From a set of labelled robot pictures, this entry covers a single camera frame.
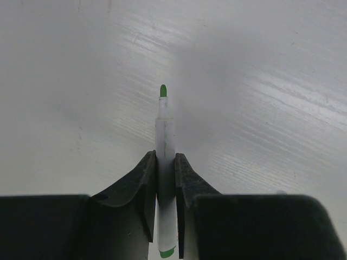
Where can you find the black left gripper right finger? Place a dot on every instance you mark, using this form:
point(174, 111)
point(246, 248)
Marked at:
point(212, 225)

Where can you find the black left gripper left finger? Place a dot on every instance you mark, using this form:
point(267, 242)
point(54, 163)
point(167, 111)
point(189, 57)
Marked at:
point(116, 223)

